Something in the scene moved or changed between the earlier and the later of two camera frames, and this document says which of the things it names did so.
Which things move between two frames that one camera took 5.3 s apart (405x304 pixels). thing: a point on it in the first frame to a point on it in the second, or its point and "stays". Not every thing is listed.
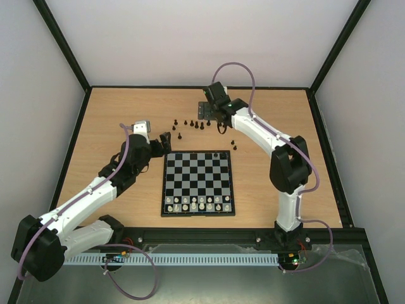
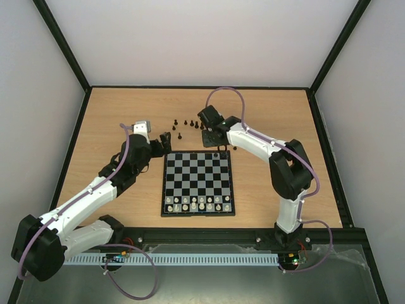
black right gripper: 208,111 to 212,138
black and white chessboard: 198,183 stays
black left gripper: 160,152 stays
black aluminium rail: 310,239 stays
